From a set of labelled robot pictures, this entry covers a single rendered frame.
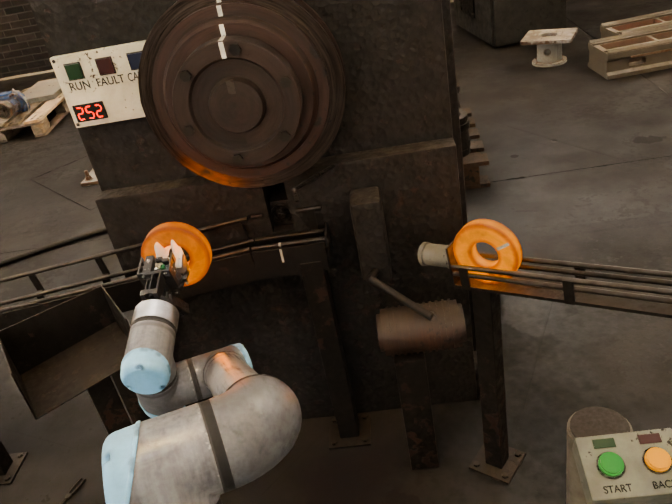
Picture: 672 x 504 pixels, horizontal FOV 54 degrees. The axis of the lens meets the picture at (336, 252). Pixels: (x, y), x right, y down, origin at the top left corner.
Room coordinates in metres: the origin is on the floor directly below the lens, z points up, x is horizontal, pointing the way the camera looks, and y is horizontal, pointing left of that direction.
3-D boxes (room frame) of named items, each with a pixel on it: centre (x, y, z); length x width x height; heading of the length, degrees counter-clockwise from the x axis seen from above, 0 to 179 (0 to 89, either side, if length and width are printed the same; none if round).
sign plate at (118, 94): (1.69, 0.46, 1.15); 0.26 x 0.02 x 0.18; 83
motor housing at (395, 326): (1.36, -0.18, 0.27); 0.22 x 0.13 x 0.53; 83
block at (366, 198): (1.52, -0.10, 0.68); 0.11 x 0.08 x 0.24; 173
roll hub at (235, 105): (1.44, 0.15, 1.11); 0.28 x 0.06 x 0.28; 83
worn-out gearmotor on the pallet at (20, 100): (5.73, 2.39, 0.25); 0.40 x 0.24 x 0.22; 173
